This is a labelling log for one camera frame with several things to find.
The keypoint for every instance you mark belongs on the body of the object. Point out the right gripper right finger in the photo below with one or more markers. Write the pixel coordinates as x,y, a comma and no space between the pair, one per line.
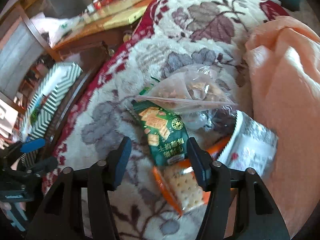
200,161

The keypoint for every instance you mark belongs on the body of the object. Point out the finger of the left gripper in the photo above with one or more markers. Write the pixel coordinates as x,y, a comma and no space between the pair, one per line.
43,167
32,145

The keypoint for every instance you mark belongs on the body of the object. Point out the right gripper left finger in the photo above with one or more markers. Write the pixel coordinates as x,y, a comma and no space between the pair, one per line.
116,163

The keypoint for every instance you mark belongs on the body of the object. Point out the orange cracker packet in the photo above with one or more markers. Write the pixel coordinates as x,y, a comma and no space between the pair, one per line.
178,186

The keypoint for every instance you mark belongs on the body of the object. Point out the dark green cracker packet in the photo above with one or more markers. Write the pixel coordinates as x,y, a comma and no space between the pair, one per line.
165,132

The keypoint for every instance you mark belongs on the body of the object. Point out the white printed snack packet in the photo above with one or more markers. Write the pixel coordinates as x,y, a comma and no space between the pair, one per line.
251,145

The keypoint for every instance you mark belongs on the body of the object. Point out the clear bag of nuts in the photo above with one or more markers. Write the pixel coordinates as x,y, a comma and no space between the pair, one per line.
189,90
221,120

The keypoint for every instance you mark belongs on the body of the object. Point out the green striped white box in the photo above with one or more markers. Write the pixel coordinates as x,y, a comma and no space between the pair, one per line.
47,99

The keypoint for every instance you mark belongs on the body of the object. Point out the white plastic bag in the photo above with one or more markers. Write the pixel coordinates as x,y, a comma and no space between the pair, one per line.
55,28

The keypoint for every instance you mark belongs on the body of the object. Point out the peach orange blanket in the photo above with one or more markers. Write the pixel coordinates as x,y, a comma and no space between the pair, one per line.
283,60

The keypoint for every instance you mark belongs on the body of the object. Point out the floral red cream blanket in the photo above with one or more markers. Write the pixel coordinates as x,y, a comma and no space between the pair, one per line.
171,34

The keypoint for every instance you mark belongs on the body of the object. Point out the wooden table yellow top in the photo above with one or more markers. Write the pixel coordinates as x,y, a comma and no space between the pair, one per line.
120,18

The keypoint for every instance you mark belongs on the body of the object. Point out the wooden chair frame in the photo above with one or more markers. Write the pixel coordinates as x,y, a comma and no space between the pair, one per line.
15,13

